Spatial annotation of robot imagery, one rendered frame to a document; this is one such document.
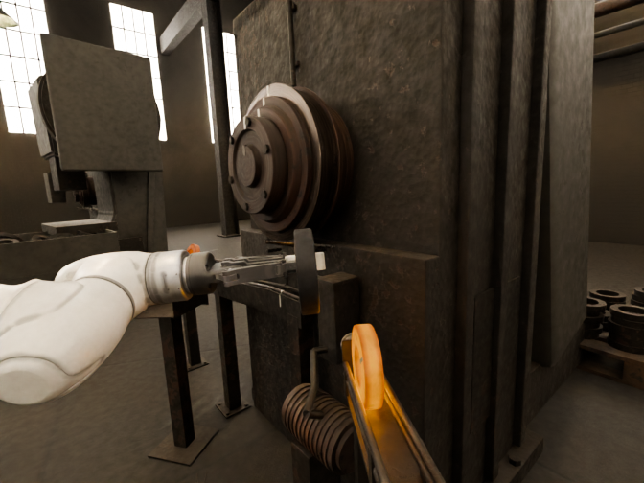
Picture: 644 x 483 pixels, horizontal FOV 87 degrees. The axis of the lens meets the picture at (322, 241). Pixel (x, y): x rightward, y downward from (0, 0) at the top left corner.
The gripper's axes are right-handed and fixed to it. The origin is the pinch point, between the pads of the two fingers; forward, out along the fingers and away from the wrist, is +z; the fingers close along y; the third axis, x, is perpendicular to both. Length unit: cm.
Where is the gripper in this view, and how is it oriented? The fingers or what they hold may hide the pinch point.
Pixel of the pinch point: (305, 262)
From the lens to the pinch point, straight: 61.1
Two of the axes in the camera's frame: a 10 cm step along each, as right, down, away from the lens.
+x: -0.9, -9.8, -1.6
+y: 0.8, 1.6, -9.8
